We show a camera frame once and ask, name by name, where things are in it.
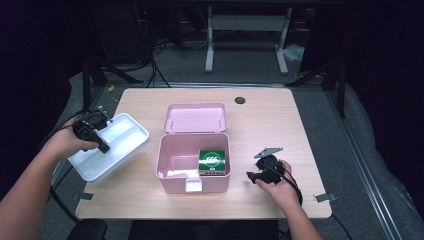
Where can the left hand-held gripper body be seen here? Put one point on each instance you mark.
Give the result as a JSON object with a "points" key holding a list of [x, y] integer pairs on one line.
{"points": [[88, 128]]}

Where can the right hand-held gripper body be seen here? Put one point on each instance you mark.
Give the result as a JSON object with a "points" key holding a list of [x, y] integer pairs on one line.
{"points": [[271, 168]]}

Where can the white divided tray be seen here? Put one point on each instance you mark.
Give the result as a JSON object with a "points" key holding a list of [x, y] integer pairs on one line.
{"points": [[120, 146]]}

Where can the green and white carton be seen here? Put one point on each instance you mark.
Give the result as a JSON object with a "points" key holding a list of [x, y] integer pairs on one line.
{"points": [[212, 160]]}

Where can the pink storage box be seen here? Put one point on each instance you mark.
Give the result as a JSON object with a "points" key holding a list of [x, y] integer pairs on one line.
{"points": [[196, 118]]}

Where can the person's left hand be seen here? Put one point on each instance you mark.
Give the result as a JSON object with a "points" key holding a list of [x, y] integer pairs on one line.
{"points": [[65, 143]]}

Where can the person's right hand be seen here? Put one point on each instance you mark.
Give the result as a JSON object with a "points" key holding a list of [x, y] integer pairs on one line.
{"points": [[283, 195]]}

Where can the black metal stand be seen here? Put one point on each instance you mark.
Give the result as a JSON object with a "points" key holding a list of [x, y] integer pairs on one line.
{"points": [[340, 90], [86, 83]]}

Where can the small yellow object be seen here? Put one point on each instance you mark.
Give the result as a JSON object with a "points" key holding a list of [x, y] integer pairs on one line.
{"points": [[111, 89]]}

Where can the grey tape strip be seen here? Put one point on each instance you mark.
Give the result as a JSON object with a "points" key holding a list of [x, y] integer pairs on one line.
{"points": [[82, 196], [325, 197]]}

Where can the person's dark clothing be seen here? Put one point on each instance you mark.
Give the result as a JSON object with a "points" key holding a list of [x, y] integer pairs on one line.
{"points": [[203, 230]]}

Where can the black table grommet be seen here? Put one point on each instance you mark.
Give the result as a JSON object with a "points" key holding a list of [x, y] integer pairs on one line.
{"points": [[240, 100]]}

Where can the clear plastic bag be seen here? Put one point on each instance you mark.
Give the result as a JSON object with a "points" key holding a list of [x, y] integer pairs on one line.
{"points": [[295, 52]]}

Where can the white desk frame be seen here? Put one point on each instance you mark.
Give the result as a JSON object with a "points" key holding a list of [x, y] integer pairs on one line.
{"points": [[246, 23]]}

